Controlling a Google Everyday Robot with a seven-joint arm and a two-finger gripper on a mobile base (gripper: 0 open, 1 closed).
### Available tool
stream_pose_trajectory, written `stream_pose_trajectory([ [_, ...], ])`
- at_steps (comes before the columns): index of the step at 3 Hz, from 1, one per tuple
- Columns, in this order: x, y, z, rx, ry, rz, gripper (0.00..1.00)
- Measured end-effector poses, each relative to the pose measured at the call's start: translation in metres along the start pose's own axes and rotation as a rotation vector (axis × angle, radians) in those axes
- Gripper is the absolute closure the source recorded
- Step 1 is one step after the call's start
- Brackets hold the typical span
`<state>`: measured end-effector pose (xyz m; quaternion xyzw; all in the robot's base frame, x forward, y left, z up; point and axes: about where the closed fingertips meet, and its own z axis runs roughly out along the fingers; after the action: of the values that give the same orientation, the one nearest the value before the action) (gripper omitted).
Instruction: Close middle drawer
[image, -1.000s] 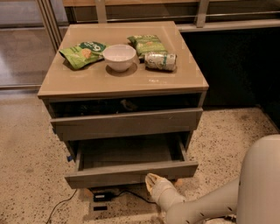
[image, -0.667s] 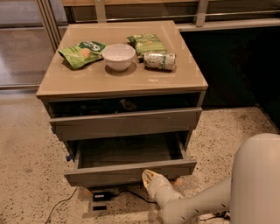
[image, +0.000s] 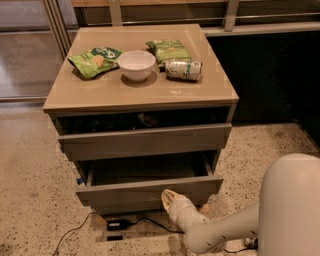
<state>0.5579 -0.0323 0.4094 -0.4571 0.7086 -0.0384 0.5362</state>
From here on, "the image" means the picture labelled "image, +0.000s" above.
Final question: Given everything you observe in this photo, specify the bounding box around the metal railing frame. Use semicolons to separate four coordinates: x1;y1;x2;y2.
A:
41;0;320;61

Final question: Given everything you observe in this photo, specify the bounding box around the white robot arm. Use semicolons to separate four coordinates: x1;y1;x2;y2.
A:
161;153;320;256

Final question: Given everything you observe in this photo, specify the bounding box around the grey bottom drawer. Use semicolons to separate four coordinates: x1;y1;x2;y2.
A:
94;199;209;216

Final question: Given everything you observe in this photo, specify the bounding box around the green chip bag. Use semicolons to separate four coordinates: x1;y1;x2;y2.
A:
146;39;191;67
68;47;123;80

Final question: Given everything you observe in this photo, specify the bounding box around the black power adapter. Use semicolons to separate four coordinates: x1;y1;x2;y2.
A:
106;219;130;231

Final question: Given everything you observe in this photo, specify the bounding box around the white green soda can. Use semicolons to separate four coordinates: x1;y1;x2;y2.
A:
165;60;202;81

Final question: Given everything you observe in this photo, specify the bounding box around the black cable on floor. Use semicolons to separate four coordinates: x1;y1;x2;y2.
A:
51;211;254;256

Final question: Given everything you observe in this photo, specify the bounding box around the green chip bag left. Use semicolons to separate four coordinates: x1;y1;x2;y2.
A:
68;47;123;80

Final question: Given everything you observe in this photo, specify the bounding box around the grey three-drawer cabinet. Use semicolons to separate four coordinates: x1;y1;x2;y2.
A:
42;23;240;214

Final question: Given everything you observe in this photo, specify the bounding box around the blue tape piece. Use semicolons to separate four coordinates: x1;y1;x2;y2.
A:
76;178;84;185

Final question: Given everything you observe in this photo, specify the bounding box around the white ceramic bowl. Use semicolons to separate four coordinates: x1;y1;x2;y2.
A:
117;50;156;82

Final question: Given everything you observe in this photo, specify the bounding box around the black power strip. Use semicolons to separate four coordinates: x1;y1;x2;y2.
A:
244;238;258;249

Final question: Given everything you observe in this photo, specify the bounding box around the green chip bag right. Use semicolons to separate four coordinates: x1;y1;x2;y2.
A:
146;39;191;67

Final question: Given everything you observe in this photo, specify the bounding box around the grey top drawer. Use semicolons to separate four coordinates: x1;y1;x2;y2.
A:
58;107;232;161

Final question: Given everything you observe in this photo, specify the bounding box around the grey drawer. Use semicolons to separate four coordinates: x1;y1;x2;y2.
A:
77;151;223;207
58;107;232;161
94;199;209;216

